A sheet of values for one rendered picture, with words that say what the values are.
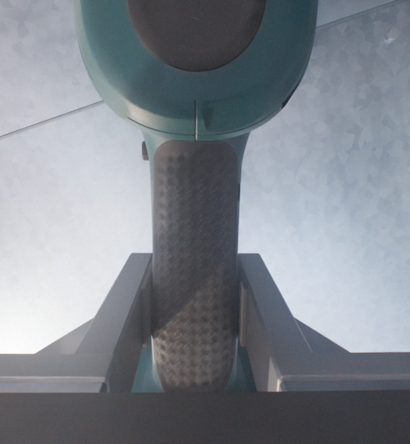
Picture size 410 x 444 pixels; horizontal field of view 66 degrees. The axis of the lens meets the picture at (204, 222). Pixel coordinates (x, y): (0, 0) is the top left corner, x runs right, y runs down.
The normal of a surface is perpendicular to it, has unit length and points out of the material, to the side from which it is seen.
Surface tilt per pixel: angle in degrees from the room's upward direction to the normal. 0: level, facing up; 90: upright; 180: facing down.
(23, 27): 90
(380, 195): 90
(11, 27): 90
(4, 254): 90
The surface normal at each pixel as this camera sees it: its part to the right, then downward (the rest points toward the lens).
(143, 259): 0.01, -0.97
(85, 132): 0.02, 0.25
